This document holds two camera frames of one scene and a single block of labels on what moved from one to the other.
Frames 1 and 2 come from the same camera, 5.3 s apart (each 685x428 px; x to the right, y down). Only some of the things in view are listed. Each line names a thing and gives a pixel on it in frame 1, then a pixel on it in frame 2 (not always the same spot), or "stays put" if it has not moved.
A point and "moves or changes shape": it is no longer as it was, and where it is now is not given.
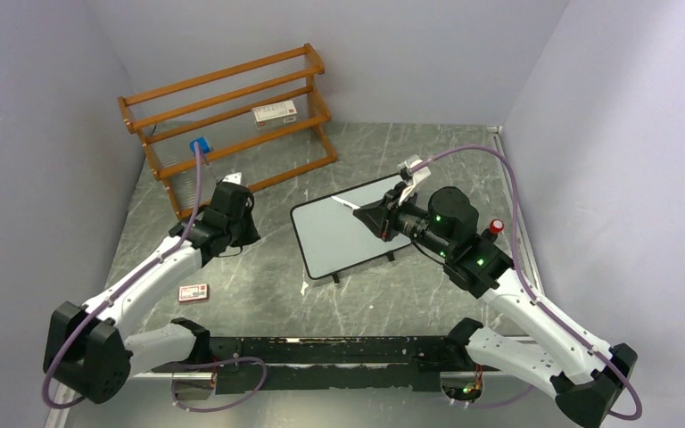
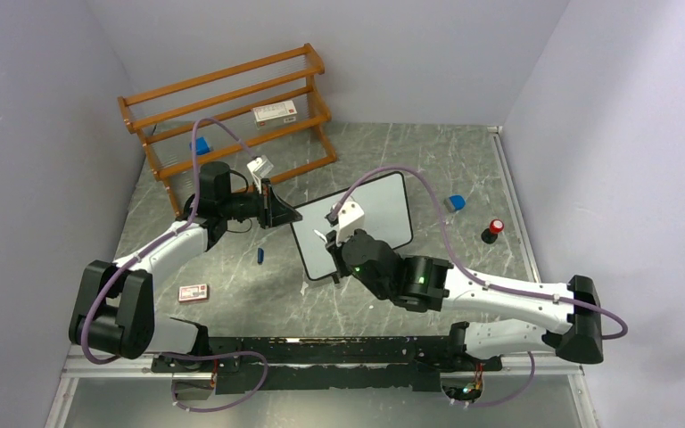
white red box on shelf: [274, 114] stays put
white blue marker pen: [346, 203] moves or changes shape
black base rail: [327, 363] stays put
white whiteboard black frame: [330, 237] stays put
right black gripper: [382, 215] → [334, 249]
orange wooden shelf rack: [257, 123] stays put
